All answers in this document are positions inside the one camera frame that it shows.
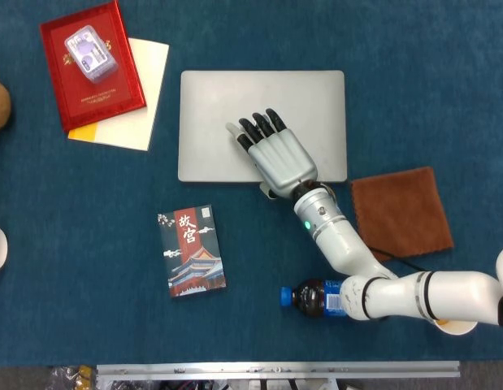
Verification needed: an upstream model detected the cola bottle blue label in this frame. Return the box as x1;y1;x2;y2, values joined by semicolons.
280;278;353;320

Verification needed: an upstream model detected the brown microfiber cloth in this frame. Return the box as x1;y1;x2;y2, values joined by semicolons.
349;165;455;263

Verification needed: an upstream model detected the black red palace booklet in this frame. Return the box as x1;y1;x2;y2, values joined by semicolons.
156;203;228;299

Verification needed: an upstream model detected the black and yellow bag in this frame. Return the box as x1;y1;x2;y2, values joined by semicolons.
47;364;98;390

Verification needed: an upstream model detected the white paper cup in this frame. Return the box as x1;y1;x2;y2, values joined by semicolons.
436;318;479;336

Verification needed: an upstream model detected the white and yellow notebook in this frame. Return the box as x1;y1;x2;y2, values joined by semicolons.
67;37;171;153

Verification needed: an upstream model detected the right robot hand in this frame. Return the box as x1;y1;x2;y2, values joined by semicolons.
225;107;319;201

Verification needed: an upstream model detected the silver laptop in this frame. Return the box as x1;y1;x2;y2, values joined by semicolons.
177;69;349;185

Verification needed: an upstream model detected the teal tablecloth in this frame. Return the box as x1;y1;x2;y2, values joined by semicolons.
0;0;503;369

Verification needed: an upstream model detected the clear plastic card box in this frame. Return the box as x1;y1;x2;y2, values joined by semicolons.
63;24;119;85

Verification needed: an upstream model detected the red certificate folder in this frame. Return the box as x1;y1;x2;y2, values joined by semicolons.
38;0;148;133

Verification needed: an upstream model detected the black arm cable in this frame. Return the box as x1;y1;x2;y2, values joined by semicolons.
379;250;429;272

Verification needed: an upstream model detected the aluminium frame rail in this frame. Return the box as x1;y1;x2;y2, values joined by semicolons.
95;360;462;383

